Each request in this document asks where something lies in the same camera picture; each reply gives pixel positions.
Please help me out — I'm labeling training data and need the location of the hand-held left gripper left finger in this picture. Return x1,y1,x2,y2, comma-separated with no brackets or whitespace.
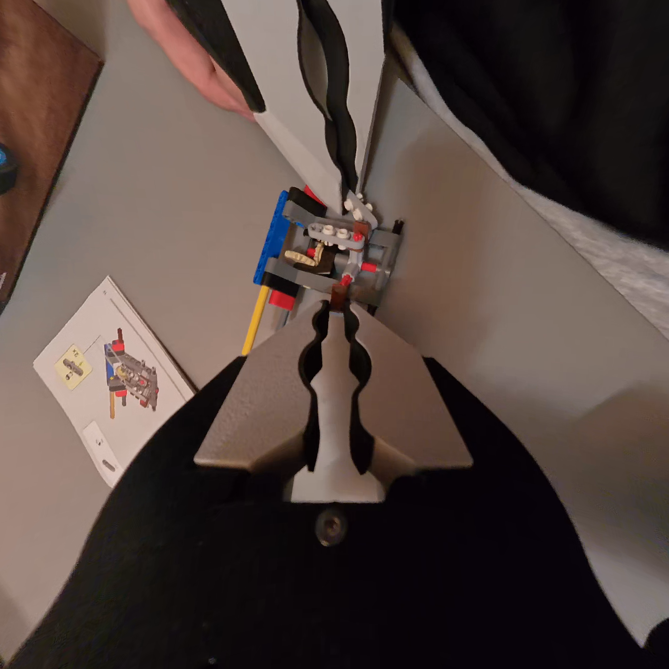
193,299,332,475

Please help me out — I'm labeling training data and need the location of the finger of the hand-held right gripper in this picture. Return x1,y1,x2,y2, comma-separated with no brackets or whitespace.
316,0,386,197
222,0,350,213

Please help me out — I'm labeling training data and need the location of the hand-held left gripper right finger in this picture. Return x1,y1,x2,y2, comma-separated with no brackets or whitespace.
341,302,475,479

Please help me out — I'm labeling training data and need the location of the partly built lego model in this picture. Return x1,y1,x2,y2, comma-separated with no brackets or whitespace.
241,185,406,357

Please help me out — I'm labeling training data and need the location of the lego instruction booklet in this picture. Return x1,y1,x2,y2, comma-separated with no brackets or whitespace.
33,276,197,488

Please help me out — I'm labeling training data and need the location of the lego set box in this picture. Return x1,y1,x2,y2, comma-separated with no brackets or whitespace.
0,0,105,315

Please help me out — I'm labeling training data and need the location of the person's right hand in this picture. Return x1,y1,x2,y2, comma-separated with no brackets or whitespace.
127,0,257,122

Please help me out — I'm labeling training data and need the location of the person's black garment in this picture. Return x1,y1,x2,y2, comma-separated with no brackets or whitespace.
386,0,669,251

